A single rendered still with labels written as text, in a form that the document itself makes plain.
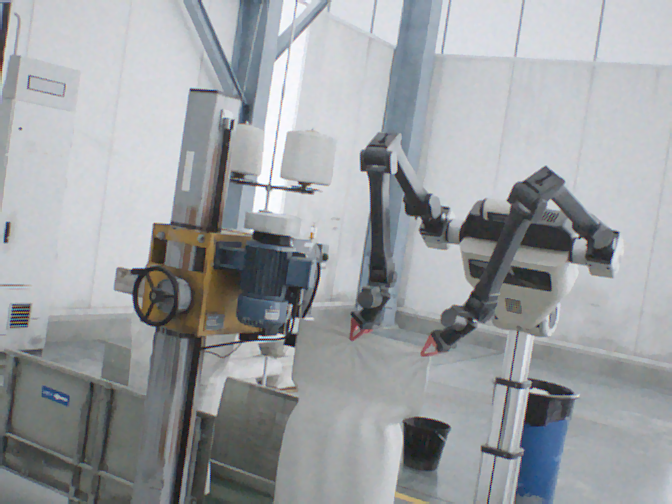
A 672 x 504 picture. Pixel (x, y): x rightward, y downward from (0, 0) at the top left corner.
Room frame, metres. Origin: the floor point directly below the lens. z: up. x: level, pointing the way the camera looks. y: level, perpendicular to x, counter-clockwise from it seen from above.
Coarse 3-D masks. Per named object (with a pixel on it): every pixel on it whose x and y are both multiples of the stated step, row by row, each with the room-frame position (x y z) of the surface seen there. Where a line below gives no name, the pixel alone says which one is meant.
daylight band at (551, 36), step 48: (336, 0) 10.40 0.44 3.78; (384, 0) 11.32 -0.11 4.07; (480, 0) 11.52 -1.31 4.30; (528, 0) 11.19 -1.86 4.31; (576, 0) 10.88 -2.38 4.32; (624, 0) 10.58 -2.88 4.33; (480, 48) 11.46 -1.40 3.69; (528, 48) 11.14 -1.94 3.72; (576, 48) 10.83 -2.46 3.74; (624, 48) 10.54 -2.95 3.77
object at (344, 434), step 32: (320, 352) 2.97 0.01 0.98; (352, 352) 2.91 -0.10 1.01; (384, 352) 2.83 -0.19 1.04; (416, 352) 2.78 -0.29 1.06; (320, 384) 2.96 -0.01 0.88; (352, 384) 2.90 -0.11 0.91; (384, 384) 2.82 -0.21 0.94; (416, 384) 2.77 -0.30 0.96; (320, 416) 2.86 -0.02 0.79; (352, 416) 2.83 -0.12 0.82; (384, 416) 2.79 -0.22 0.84; (288, 448) 2.91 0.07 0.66; (320, 448) 2.84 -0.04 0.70; (352, 448) 2.79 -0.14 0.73; (384, 448) 2.76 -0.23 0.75; (288, 480) 2.89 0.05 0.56; (320, 480) 2.83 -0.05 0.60; (352, 480) 2.78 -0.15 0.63; (384, 480) 2.77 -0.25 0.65
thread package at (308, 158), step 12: (288, 132) 2.79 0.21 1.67; (300, 132) 2.76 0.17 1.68; (312, 132) 2.77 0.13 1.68; (288, 144) 2.78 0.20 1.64; (300, 144) 2.75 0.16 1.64; (312, 144) 2.75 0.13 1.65; (324, 144) 2.76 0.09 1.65; (288, 156) 2.77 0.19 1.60; (300, 156) 2.75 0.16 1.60; (312, 156) 2.75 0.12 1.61; (324, 156) 2.77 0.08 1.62; (288, 168) 2.76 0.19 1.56; (300, 168) 2.75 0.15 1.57; (312, 168) 2.75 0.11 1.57; (324, 168) 2.77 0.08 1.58; (288, 180) 2.85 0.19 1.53; (300, 180) 2.75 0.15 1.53; (312, 180) 2.75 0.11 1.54; (324, 180) 2.77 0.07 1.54
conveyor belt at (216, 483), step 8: (0, 400) 3.97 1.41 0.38; (216, 480) 3.33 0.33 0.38; (224, 480) 3.34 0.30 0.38; (216, 488) 3.24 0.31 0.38; (224, 488) 3.25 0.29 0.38; (232, 488) 3.27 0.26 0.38; (240, 488) 3.28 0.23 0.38; (248, 488) 3.29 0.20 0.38; (208, 496) 3.14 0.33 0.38; (216, 496) 3.15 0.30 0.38; (224, 496) 3.17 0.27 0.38; (232, 496) 3.18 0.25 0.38; (240, 496) 3.19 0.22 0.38; (248, 496) 3.20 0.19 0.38; (256, 496) 3.22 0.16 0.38; (264, 496) 3.23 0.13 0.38; (272, 496) 3.24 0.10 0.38
